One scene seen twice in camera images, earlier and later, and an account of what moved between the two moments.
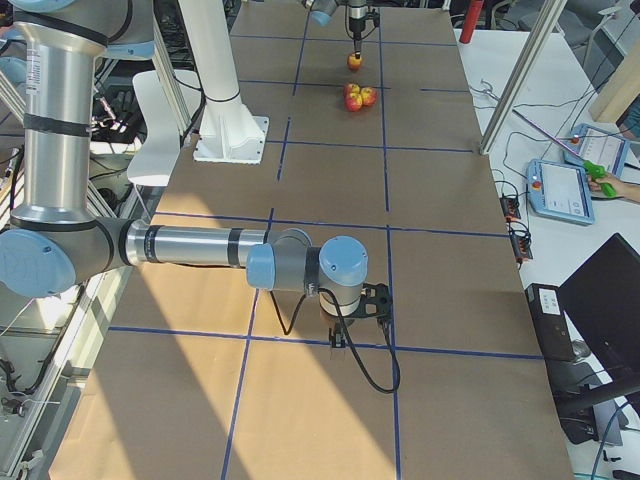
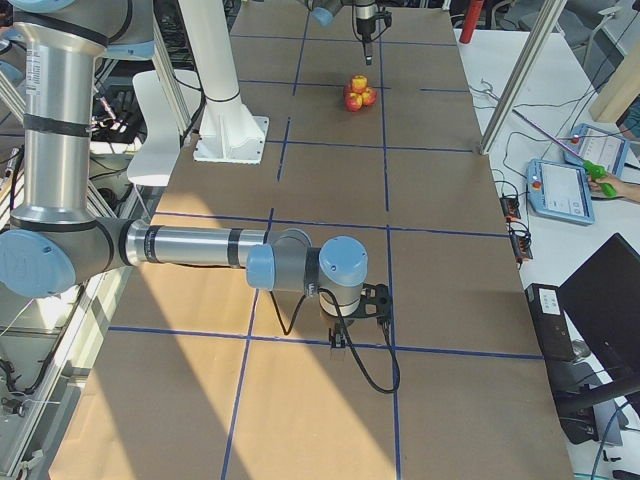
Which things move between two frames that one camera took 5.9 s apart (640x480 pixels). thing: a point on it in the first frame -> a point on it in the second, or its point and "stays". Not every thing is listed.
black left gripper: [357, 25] -> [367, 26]
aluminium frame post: [544, 23] stays
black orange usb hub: [510, 208] stays
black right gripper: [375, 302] stays
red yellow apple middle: [368, 96] stays
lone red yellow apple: [354, 63] -> [359, 83]
